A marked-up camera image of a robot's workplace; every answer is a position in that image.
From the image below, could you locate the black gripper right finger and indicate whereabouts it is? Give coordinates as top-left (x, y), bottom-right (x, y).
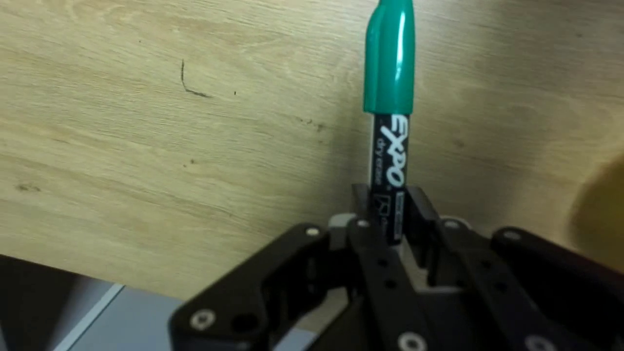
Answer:
top-left (403, 183), bottom-right (624, 351)

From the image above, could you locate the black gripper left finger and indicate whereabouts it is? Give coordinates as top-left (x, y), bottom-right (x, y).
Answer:
top-left (167, 183), bottom-right (405, 351)

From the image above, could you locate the green Expo marker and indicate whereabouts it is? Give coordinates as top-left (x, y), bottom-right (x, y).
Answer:
top-left (360, 0), bottom-right (417, 245)

